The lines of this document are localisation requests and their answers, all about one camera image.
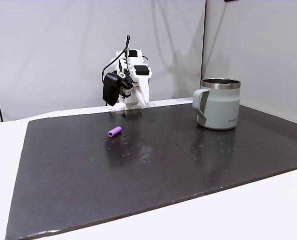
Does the black table mat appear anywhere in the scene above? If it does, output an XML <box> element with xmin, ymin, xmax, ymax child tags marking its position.
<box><xmin>5</xmin><ymin>102</ymin><xmax>297</xmax><ymax>240</ymax></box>

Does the purple ribbed pen grip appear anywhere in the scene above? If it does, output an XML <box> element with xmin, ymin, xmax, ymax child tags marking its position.
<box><xmin>108</xmin><ymin>126</ymin><xmax>123</xmax><ymax>139</ymax></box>

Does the black oval camera box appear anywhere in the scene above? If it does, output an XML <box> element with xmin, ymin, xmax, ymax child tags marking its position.
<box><xmin>102</xmin><ymin>71</ymin><xmax>122</xmax><ymax>107</ymax></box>

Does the pale green steel-rimmed mug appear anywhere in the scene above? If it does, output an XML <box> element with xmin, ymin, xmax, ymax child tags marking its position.
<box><xmin>192</xmin><ymin>78</ymin><xmax>241</xmax><ymax>131</ymax></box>

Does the black camera cable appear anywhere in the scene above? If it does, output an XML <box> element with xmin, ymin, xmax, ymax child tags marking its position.
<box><xmin>101</xmin><ymin>34</ymin><xmax>131</xmax><ymax>83</ymax></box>

